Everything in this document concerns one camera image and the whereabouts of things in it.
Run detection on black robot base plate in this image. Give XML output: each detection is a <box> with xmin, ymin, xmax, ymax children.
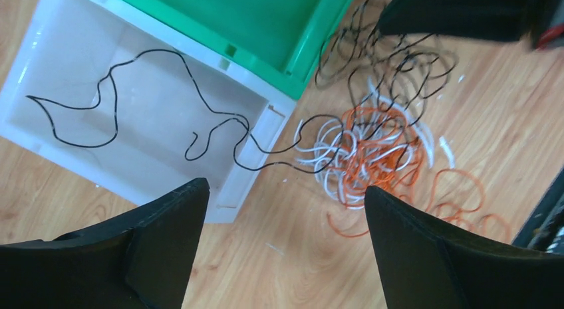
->
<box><xmin>512</xmin><ymin>169</ymin><xmax>563</xmax><ymax>255</ymax></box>

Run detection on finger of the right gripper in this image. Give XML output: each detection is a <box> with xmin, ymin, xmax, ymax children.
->
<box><xmin>378</xmin><ymin>0</ymin><xmax>533</xmax><ymax>42</ymax></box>

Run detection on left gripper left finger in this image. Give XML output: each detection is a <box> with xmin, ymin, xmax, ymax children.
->
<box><xmin>1</xmin><ymin>178</ymin><xmax>210</xmax><ymax>308</ymax></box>

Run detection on green plastic bin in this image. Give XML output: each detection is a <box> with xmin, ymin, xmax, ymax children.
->
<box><xmin>123</xmin><ymin>0</ymin><xmax>352</xmax><ymax>100</ymax></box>

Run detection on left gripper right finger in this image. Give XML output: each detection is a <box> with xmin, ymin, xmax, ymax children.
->
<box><xmin>364</xmin><ymin>186</ymin><xmax>563</xmax><ymax>308</ymax></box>

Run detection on white thin cable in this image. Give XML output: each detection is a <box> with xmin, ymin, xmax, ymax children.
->
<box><xmin>292</xmin><ymin>78</ymin><xmax>456</xmax><ymax>207</ymax></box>

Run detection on white plastic bin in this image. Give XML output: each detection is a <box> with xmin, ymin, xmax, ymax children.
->
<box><xmin>1</xmin><ymin>0</ymin><xmax>296</xmax><ymax>223</ymax></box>

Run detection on orange thin cable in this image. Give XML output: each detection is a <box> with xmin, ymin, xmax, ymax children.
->
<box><xmin>326</xmin><ymin>105</ymin><xmax>513</xmax><ymax>244</ymax></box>

